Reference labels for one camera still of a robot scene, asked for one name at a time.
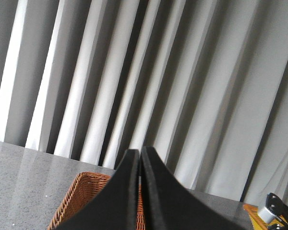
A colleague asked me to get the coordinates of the yellow plastic basket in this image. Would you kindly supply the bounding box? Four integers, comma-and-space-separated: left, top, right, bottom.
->
242, 203, 288, 230

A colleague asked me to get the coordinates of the grey pleated curtain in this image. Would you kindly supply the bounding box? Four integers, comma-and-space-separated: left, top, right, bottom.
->
0, 0, 288, 204

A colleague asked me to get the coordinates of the brown wicker basket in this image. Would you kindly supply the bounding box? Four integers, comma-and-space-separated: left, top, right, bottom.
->
47, 172, 146, 230

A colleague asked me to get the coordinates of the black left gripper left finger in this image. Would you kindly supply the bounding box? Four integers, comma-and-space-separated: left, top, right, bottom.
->
56, 149, 139, 230

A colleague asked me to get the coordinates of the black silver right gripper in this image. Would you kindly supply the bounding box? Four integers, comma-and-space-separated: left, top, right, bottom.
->
258, 193, 288, 230

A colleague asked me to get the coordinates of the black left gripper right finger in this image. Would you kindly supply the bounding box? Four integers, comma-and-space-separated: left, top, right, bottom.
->
140, 147, 243, 230

